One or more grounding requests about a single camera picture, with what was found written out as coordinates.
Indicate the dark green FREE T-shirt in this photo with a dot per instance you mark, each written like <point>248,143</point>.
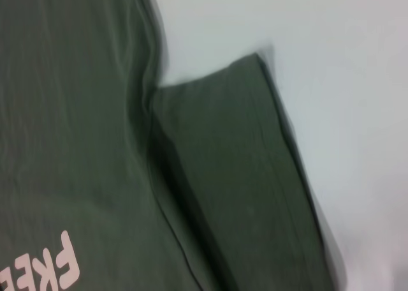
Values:
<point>95,112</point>

